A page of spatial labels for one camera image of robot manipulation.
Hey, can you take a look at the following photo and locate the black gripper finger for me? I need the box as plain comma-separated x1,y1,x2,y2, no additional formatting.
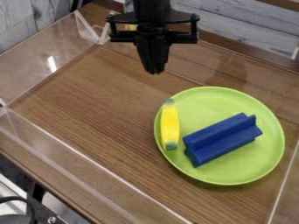
135,36,157,74
157,35,173,74

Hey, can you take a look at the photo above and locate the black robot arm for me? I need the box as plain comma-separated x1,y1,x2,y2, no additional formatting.
107,0,201,74

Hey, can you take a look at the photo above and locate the yellow labelled tin can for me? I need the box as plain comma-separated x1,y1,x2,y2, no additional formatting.
125,0,137,31

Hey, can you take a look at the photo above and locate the yellow toy banana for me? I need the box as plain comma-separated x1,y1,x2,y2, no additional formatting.
161,99,181,151

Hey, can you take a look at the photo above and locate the black cable lower left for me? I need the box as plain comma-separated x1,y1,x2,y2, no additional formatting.
0,195,43,224

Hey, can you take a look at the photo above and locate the clear acrylic corner bracket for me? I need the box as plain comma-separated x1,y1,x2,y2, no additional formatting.
74,10,111,46

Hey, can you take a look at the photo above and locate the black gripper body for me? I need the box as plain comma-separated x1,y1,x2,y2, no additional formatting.
107,9,201,44

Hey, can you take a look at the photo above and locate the blue plastic block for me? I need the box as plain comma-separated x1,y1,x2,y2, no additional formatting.
183,113,263,167

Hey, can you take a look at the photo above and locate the black metal table bracket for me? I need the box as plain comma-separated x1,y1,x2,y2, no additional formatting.
27,183,69,224

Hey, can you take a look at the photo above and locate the green plate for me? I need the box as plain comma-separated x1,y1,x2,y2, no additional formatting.
154,87,286,186

